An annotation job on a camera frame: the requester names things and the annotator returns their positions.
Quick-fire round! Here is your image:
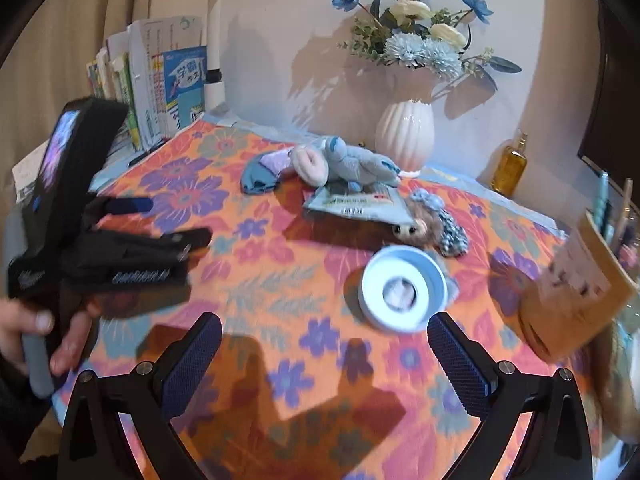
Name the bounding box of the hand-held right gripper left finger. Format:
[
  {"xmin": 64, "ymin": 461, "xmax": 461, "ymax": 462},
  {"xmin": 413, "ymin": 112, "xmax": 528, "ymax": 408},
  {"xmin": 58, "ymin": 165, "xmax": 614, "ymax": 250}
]
[{"xmin": 59, "ymin": 311, "xmax": 223, "ymax": 480}]

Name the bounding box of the small grey plush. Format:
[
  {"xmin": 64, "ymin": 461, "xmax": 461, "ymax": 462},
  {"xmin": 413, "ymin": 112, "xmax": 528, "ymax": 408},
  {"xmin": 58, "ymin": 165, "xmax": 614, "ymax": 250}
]
[{"xmin": 382, "ymin": 275, "xmax": 418, "ymax": 308}]

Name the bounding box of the row of upright books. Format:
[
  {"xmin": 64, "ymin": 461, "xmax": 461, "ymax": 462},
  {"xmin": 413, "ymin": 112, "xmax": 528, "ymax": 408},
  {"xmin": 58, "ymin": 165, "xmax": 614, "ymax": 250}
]
[{"xmin": 85, "ymin": 15, "xmax": 208, "ymax": 151}]

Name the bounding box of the yellow oil bottle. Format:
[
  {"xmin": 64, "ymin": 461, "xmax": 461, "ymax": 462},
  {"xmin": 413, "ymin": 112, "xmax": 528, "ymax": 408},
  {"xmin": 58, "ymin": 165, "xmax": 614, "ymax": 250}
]
[{"xmin": 490, "ymin": 130, "xmax": 528, "ymax": 198}]

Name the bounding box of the white ribbed vase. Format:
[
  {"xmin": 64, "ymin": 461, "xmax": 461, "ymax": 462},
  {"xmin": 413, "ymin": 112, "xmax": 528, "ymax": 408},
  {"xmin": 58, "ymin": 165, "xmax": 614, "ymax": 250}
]
[{"xmin": 375, "ymin": 100, "xmax": 436, "ymax": 172}]

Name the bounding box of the small brown hair doll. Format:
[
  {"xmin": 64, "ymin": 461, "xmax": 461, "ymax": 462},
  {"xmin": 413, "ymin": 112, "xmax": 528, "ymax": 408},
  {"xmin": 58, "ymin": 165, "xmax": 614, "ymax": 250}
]
[{"xmin": 391, "ymin": 187, "xmax": 468, "ymax": 259}]

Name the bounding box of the brown pen holder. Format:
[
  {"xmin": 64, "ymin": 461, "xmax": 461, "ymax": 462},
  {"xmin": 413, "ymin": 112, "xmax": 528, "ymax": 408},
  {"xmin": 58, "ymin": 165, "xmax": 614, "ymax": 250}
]
[{"xmin": 517, "ymin": 210, "xmax": 638, "ymax": 361}]

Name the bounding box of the green label packet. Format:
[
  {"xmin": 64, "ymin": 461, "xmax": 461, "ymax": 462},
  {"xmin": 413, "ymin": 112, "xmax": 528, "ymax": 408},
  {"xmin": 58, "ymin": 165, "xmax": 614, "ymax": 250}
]
[{"xmin": 302, "ymin": 182, "xmax": 413, "ymax": 226}]

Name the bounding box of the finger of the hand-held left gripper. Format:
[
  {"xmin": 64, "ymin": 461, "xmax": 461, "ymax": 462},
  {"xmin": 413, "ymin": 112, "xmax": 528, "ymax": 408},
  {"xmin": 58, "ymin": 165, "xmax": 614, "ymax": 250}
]
[
  {"xmin": 87, "ymin": 196, "xmax": 155, "ymax": 218},
  {"xmin": 85, "ymin": 227, "xmax": 213, "ymax": 266}
]

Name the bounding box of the blue grey sock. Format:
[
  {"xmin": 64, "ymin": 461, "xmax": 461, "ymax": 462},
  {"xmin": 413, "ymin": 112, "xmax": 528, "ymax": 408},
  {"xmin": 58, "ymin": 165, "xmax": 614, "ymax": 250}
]
[{"xmin": 241, "ymin": 157, "xmax": 281, "ymax": 196}]

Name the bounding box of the floral orange cloth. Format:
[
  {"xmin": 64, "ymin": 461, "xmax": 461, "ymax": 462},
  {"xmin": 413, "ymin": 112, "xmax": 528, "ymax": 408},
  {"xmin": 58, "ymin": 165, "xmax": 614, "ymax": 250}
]
[{"xmin": 50, "ymin": 117, "xmax": 606, "ymax": 480}]

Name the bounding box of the teal pen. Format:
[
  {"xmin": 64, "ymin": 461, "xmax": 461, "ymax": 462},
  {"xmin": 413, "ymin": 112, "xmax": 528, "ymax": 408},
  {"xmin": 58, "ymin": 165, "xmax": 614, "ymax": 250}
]
[{"xmin": 595, "ymin": 171, "xmax": 613, "ymax": 241}]

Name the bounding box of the blue grey plush elephant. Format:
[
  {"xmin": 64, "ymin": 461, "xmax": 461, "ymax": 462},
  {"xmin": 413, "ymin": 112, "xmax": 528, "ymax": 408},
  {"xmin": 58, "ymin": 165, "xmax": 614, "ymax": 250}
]
[{"xmin": 290, "ymin": 135, "xmax": 421, "ymax": 193}]

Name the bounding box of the black monitor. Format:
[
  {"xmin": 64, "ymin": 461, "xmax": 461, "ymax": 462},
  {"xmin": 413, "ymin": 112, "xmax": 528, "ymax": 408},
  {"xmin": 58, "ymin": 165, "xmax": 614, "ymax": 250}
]
[{"xmin": 577, "ymin": 0, "xmax": 640, "ymax": 181}]

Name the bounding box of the person's left hand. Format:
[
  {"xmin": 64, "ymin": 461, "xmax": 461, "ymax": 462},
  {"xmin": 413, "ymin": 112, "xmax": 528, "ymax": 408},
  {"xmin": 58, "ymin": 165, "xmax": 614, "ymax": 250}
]
[{"xmin": 0, "ymin": 297, "xmax": 96, "ymax": 376}]

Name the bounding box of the white desk lamp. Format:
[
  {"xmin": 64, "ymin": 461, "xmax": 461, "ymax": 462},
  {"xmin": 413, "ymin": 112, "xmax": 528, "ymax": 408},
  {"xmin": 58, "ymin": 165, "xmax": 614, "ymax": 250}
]
[{"xmin": 165, "ymin": 0, "xmax": 228, "ymax": 111}]

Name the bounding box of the black pen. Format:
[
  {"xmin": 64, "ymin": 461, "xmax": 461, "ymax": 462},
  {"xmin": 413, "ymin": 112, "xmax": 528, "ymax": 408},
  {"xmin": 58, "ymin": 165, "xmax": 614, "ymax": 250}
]
[{"xmin": 127, "ymin": 141, "xmax": 166, "ymax": 167}]

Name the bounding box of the blue white flower bouquet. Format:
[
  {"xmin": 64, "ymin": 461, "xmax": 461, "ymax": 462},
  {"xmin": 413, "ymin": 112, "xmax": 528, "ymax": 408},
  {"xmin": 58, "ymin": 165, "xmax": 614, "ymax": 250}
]
[{"xmin": 331, "ymin": 0, "xmax": 523, "ymax": 103}]

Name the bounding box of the small lilac cloth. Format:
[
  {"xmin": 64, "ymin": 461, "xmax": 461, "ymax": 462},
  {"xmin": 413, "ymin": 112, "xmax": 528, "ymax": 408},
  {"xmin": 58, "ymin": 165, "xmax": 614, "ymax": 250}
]
[{"xmin": 260, "ymin": 150, "xmax": 296, "ymax": 173}]

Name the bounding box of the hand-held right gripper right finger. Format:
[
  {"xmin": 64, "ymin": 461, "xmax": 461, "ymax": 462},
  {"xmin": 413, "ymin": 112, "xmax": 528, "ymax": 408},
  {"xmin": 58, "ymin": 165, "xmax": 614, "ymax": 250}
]
[{"xmin": 427, "ymin": 311, "xmax": 593, "ymax": 480}]

